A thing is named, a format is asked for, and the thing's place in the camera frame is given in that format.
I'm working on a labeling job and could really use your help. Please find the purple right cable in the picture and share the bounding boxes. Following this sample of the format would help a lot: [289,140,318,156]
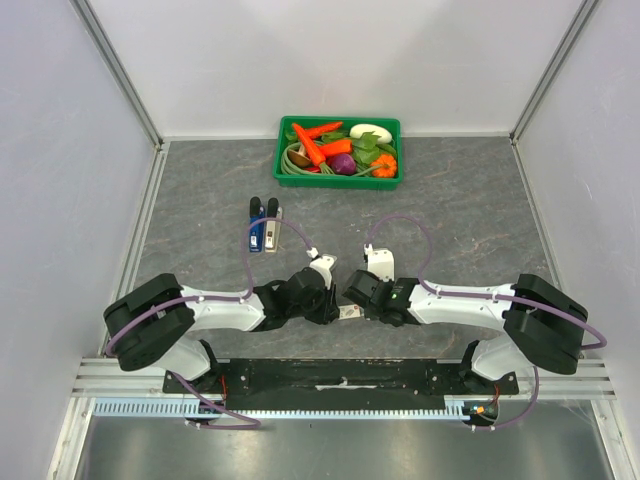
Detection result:
[367,214,609,432]

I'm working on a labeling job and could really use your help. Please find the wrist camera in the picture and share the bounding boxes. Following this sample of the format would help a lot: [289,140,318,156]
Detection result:
[306,247,337,289]
[364,244,395,282]

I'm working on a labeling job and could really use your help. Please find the green toy long beans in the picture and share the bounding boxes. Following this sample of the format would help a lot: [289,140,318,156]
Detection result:
[280,142,372,178]

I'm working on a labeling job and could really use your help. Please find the blue stapler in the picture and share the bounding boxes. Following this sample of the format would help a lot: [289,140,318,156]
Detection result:
[248,196,266,253]

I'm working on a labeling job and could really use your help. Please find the staple box with red label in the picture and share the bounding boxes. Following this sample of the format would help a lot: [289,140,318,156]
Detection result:
[339,304,362,320]

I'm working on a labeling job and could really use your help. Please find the white toy eggplant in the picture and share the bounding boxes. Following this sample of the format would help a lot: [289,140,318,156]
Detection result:
[349,123,393,145]

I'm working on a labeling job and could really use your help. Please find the green plastic tray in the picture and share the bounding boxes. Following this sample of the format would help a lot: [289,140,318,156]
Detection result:
[273,115,403,190]

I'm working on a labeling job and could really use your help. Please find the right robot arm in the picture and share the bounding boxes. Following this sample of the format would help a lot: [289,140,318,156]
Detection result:
[343,270,588,394]

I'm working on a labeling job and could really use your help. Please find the purple toy onion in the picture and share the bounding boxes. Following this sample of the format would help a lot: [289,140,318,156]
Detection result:
[328,153,357,176]

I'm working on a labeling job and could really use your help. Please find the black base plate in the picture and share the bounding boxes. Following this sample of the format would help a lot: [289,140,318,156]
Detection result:
[191,358,519,412]

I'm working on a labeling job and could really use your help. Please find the brown toy mushroom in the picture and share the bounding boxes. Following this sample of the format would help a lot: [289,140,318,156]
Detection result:
[287,145,313,169]

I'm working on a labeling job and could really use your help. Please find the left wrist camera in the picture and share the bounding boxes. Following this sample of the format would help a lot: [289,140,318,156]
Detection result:
[306,247,337,289]

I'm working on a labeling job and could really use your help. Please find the orange toy pumpkin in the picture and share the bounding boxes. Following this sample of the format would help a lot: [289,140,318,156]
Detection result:
[371,153,398,179]

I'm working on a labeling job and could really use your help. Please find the beige stapler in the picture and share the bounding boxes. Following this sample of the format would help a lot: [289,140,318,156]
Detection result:
[263,197,283,253]

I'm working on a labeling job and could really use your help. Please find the green toy leaf vegetable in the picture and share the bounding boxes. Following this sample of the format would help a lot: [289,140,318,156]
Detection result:
[319,131,398,166]

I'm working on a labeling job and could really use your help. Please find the orange toy carrot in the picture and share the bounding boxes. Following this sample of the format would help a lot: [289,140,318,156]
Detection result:
[292,123,332,175]
[305,121,343,139]
[319,138,352,157]

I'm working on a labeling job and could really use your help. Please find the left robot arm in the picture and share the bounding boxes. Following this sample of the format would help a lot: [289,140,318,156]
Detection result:
[103,267,339,393]

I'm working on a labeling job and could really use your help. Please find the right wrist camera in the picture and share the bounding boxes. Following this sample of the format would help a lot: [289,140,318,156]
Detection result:
[364,244,395,282]

